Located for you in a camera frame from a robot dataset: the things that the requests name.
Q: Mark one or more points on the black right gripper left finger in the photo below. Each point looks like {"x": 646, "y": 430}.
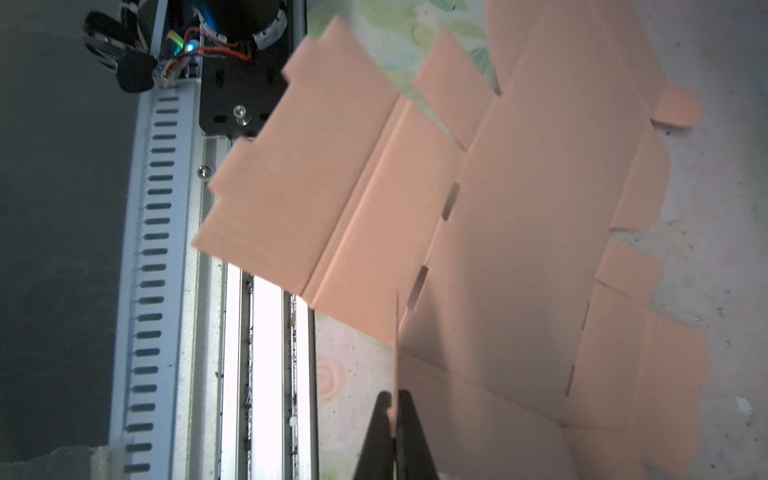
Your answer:
{"x": 376, "y": 459}

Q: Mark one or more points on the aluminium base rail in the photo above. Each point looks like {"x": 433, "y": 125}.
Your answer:
{"x": 214, "y": 370}

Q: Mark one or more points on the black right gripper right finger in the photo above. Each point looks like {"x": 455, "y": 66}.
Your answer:
{"x": 412, "y": 454}

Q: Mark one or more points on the pink cardboard box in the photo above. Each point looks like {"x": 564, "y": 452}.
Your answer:
{"x": 473, "y": 226}

